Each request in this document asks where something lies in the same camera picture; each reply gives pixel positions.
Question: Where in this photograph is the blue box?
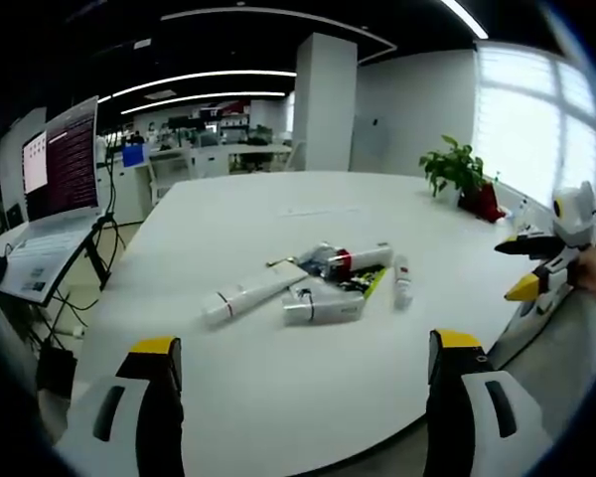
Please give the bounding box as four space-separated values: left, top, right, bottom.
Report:
121 144 147 169

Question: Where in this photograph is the green potted plant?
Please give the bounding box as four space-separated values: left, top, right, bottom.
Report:
418 134 486 208

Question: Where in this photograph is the open white laptop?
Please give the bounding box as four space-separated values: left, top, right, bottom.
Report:
0 95 106 305

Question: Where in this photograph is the large window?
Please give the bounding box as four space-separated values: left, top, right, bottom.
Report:
475 42 596 215

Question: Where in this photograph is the white skincare tube red cap band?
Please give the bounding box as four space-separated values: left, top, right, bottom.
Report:
326 240 394 275

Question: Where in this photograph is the green black skincare packet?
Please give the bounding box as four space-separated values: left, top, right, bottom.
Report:
337 264 386 300

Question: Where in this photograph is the white office desk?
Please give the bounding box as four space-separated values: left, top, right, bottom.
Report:
148 142 294 175

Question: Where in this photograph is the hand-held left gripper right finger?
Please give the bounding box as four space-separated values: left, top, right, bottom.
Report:
425 327 553 477

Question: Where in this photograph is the clear plastic skincare bottle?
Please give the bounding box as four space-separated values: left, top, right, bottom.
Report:
297 242 340 275

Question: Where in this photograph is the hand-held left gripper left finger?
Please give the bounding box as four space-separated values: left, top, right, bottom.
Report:
54 336 188 477

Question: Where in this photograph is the small white skincare bottle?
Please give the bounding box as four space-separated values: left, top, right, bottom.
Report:
392 253 415 310

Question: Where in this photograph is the white skincare bottle black mark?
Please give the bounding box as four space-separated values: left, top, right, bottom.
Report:
281 287 367 328

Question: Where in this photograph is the long white skincare tube red band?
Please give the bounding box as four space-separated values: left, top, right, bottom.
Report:
200 270 310 330

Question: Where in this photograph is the black laptop stand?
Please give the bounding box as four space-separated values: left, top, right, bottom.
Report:
44 211 118 319

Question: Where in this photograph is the black cable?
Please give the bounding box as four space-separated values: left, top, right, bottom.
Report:
101 143 128 249

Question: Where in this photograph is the white skincare box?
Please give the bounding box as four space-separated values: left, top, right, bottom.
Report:
266 256 310 285

